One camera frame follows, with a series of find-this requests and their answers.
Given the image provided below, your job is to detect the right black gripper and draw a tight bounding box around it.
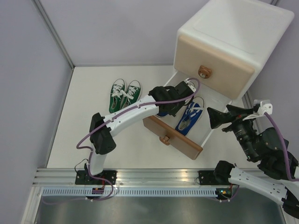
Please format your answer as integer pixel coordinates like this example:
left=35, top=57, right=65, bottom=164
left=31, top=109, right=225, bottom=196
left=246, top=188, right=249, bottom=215
left=206, top=104, right=257, bottom=159

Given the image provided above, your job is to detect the blue sneaker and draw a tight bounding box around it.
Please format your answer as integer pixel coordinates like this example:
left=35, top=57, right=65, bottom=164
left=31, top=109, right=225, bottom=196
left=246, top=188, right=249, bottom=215
left=156, top=97, right=194, bottom=118
left=175, top=96, right=205, bottom=136

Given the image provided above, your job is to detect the brown drawer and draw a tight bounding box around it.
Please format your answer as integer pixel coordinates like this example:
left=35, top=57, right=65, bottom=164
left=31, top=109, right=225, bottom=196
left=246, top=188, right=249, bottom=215
left=143, top=84, right=233, bottom=160

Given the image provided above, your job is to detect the bear knob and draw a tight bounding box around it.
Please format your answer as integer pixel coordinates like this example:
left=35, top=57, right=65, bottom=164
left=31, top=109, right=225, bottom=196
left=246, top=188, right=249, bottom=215
left=159, top=135, right=170, bottom=146
left=198, top=65, right=212, bottom=79

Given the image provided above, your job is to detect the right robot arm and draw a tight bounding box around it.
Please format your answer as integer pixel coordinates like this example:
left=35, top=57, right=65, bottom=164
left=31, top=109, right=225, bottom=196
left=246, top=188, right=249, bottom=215
left=207, top=100, right=299, bottom=218

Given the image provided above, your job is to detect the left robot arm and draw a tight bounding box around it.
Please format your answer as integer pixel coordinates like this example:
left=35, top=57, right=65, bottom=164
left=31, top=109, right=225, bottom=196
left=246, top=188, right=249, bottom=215
left=85, top=79, right=197, bottom=185

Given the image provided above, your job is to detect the white cabinet shell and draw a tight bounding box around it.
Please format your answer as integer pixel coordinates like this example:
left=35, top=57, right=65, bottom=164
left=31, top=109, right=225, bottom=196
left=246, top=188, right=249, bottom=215
left=177, top=0, right=294, bottom=99

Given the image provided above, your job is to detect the beige upper drawer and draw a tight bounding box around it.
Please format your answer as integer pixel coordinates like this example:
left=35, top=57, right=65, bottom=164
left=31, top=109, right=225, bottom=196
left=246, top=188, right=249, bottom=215
left=174, top=35, right=255, bottom=99

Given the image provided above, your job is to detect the right green sneaker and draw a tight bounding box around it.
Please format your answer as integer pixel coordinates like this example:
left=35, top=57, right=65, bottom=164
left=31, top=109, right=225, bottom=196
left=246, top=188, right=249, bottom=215
left=120, top=80, right=142, bottom=109

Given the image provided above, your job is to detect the left green sneaker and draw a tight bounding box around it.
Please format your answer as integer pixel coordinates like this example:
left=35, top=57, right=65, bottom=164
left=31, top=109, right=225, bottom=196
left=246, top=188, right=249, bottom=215
left=108, top=78, right=125, bottom=113

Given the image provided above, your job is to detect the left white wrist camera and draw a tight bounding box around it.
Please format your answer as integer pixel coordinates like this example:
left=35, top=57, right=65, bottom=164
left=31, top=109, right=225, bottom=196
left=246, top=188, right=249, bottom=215
left=184, top=78, right=196, bottom=92

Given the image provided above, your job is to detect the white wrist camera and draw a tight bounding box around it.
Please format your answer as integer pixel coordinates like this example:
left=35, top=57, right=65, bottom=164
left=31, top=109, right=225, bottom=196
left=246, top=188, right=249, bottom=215
left=242, top=99, right=273, bottom=121
left=184, top=78, right=196, bottom=92

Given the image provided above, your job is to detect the right aluminium frame rail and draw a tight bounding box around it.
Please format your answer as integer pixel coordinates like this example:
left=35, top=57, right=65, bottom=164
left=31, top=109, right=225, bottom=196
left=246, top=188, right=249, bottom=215
left=242, top=91, right=260, bottom=121

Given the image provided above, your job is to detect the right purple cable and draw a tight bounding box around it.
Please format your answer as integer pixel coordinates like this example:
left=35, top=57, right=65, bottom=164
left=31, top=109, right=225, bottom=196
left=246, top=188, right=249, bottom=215
left=266, top=112, right=299, bottom=182

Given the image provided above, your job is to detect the purple cable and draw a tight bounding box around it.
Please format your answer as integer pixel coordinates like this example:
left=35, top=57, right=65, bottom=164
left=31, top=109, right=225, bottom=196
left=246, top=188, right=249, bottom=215
left=76, top=77, right=201, bottom=154
left=266, top=112, right=299, bottom=182

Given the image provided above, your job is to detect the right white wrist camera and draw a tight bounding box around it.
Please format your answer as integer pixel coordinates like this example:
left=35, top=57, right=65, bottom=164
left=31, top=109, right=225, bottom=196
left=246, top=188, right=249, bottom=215
left=242, top=99, right=273, bottom=121

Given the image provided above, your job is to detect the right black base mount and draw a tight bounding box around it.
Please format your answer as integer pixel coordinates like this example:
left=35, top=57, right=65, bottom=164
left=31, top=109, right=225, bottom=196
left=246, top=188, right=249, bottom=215
left=198, top=170, right=219, bottom=186

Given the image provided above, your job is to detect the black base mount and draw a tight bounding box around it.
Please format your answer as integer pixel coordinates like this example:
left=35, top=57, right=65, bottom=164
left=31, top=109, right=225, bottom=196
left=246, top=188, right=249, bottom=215
left=75, top=170, right=117, bottom=185
left=198, top=170, right=219, bottom=186

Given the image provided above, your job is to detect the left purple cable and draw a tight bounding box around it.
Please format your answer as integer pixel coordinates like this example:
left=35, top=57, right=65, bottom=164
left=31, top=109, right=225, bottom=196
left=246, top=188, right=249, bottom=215
left=76, top=77, right=201, bottom=154

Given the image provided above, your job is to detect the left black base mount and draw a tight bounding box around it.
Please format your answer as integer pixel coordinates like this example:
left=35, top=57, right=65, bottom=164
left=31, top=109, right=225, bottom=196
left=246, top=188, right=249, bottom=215
left=75, top=170, right=117, bottom=185

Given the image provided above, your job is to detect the white slotted cable duct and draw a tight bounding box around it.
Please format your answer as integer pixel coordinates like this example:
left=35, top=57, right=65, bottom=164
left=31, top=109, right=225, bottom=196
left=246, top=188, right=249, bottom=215
left=42, top=187, right=217, bottom=197

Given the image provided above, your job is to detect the left corner aluminium post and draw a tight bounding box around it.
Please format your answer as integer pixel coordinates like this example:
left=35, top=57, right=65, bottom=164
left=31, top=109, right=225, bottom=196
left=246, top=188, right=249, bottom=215
left=31, top=0, right=75, bottom=70

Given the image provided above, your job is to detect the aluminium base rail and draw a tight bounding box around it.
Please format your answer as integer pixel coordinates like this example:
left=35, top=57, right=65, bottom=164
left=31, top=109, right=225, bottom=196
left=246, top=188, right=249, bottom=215
left=35, top=167, right=262, bottom=187

